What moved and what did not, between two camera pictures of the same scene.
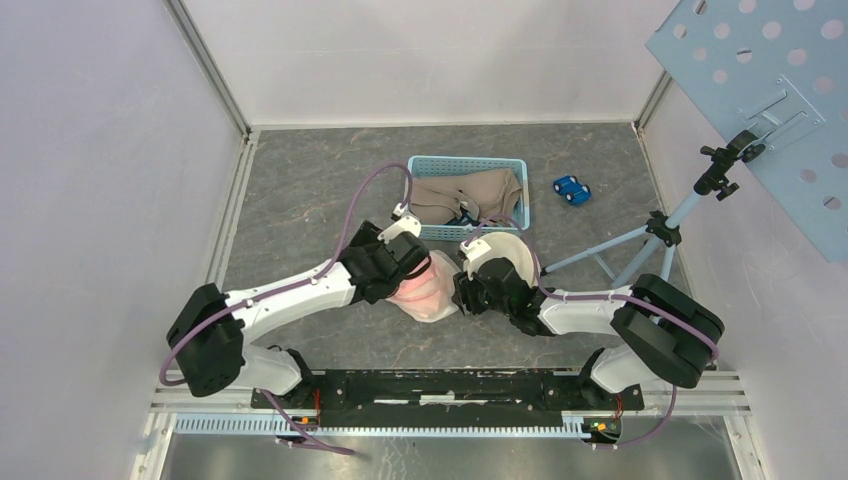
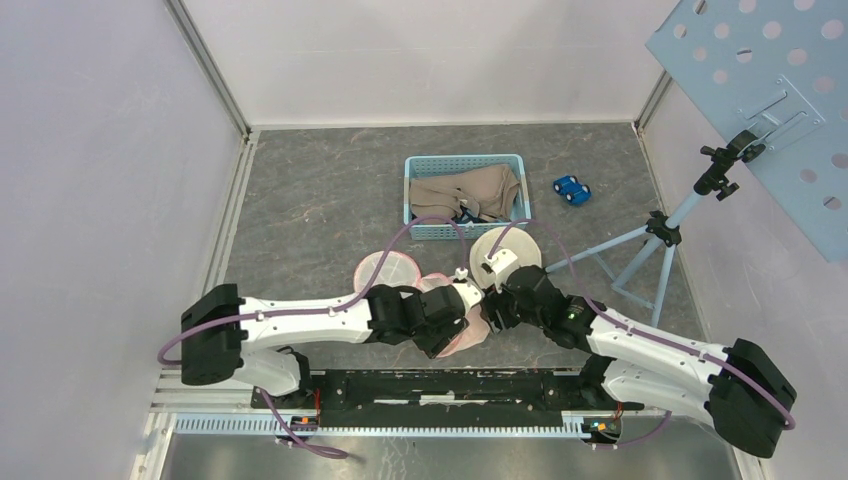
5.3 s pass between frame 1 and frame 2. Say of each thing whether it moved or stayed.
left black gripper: moved
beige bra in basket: stayed
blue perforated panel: stayed
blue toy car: stayed
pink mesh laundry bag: moved
